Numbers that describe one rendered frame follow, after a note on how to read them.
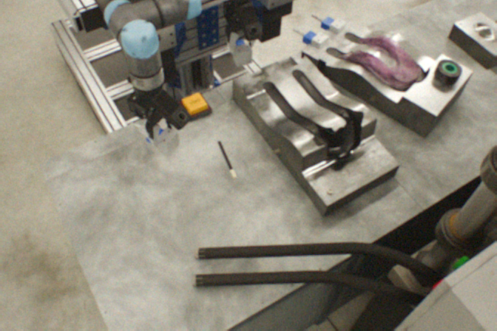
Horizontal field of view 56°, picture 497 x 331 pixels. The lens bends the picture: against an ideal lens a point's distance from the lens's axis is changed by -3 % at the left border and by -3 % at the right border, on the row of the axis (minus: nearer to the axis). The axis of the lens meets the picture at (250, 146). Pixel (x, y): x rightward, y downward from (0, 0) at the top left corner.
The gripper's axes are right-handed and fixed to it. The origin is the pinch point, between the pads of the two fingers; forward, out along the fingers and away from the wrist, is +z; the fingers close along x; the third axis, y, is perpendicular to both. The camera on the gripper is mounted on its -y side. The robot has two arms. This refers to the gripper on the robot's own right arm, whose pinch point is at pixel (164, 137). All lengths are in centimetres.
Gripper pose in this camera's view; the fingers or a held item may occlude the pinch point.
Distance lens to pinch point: 129.3
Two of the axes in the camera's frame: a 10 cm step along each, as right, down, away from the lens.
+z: -0.3, 5.9, 8.0
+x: -5.2, 6.8, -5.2
